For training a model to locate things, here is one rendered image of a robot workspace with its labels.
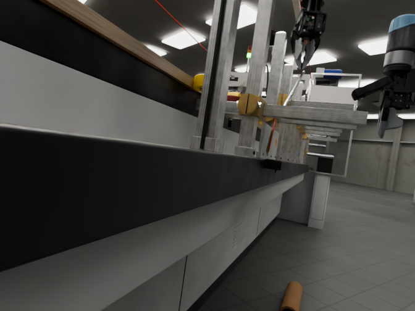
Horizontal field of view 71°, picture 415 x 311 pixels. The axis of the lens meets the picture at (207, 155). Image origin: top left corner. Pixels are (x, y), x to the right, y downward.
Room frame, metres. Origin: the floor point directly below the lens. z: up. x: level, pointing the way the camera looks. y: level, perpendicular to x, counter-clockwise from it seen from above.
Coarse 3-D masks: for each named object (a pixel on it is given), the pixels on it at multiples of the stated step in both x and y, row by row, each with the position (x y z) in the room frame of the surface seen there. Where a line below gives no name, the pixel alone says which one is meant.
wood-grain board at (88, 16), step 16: (48, 0) 0.40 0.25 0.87; (64, 0) 0.42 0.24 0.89; (80, 16) 0.45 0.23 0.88; (96, 16) 0.48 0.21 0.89; (96, 32) 0.49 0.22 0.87; (112, 32) 0.52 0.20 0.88; (128, 48) 0.56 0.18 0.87; (144, 48) 0.61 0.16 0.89; (160, 64) 0.67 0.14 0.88; (176, 80) 0.77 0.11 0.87; (192, 80) 0.83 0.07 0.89
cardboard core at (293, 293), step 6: (294, 282) 1.51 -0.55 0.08; (288, 288) 1.45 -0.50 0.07; (294, 288) 1.43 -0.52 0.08; (300, 288) 1.47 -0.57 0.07; (288, 294) 1.37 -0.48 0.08; (294, 294) 1.37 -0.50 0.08; (300, 294) 1.41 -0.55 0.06; (288, 300) 1.31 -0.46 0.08; (294, 300) 1.31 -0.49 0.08; (300, 300) 1.37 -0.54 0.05; (282, 306) 1.27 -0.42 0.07; (288, 306) 1.25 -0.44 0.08; (294, 306) 1.26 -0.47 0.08
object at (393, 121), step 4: (392, 108) 0.86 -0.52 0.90; (392, 112) 0.86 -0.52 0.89; (380, 116) 0.88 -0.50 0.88; (388, 116) 0.86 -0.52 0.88; (392, 116) 0.86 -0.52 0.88; (380, 120) 0.87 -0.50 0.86; (388, 120) 0.86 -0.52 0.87; (392, 120) 0.86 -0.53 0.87; (396, 120) 0.85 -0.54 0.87; (400, 120) 0.85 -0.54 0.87; (380, 124) 0.87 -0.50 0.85; (384, 124) 0.86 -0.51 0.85; (388, 124) 0.86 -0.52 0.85; (392, 124) 0.86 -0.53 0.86; (396, 124) 0.85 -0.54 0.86; (400, 124) 0.85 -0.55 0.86; (380, 128) 0.87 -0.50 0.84; (384, 128) 0.86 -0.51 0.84; (380, 132) 0.87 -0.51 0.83; (380, 136) 0.88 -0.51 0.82
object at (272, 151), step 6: (264, 126) 0.82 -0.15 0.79; (264, 132) 0.82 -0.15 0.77; (270, 132) 0.90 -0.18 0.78; (276, 132) 1.00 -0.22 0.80; (264, 138) 0.83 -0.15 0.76; (276, 138) 1.02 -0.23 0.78; (264, 144) 0.84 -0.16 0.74; (270, 144) 0.93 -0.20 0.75; (264, 150) 0.85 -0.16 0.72; (270, 150) 0.94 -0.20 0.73; (276, 150) 1.05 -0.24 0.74; (264, 156) 0.86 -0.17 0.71
